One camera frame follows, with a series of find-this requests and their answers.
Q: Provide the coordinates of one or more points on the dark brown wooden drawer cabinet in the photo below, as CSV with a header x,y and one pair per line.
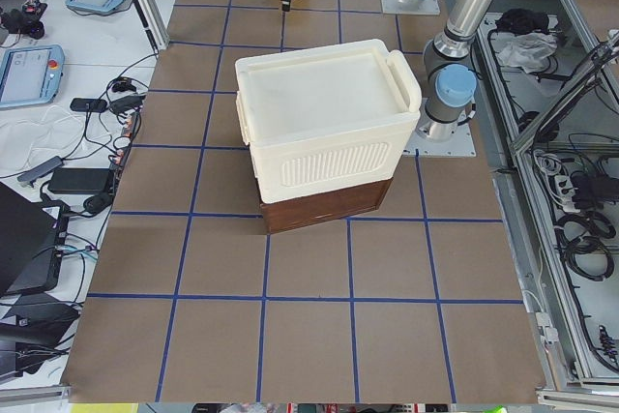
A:
x,y
321,207

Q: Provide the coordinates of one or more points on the crumpled white cloth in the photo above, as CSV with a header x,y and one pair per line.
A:
x,y
529,52

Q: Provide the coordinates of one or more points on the black power adapter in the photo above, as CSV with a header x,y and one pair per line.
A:
x,y
79,180

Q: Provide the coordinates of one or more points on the black laptop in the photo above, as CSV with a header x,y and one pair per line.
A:
x,y
31,232

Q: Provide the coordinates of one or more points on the blue teach pendant near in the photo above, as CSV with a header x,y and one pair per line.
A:
x,y
31,75

